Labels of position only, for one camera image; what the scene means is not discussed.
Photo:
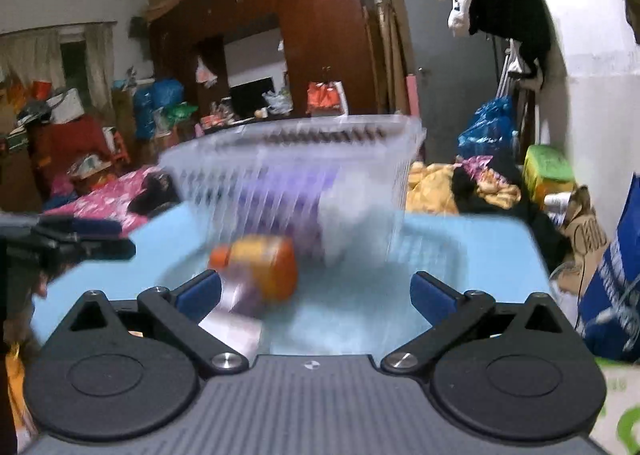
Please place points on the orange capped bottle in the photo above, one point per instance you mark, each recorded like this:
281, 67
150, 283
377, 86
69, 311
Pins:
269, 260

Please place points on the dark red wooden wardrobe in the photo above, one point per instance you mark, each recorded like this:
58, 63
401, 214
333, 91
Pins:
321, 40

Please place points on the flat purple tissue pack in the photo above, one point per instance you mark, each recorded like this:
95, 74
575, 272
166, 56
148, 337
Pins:
235, 319

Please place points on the green box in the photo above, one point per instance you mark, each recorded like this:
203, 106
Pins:
546, 172

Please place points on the white paper roll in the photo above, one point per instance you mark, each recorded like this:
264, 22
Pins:
357, 218

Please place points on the window curtain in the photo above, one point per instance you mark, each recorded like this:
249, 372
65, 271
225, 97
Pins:
100, 69

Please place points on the clear plastic perforated basket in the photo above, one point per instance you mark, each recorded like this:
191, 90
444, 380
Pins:
208, 172

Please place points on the large purple tissue pack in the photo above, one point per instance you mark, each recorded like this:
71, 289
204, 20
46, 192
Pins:
284, 202

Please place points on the pink floral bedding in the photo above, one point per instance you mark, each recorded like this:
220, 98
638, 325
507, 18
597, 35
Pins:
111, 201

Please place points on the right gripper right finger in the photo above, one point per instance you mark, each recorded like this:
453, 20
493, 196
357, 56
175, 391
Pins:
453, 317

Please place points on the grey door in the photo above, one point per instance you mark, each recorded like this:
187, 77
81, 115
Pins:
454, 75

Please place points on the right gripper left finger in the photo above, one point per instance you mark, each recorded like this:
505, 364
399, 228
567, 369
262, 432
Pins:
173, 316

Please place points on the blue plastic bag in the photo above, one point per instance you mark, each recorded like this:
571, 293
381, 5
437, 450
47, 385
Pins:
491, 131

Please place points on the blue shopping bag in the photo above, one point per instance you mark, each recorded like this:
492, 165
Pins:
609, 310

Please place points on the yellow blanket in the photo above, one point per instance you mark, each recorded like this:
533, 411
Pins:
433, 188

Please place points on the red white hanging bag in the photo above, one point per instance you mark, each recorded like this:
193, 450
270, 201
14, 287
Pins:
326, 99

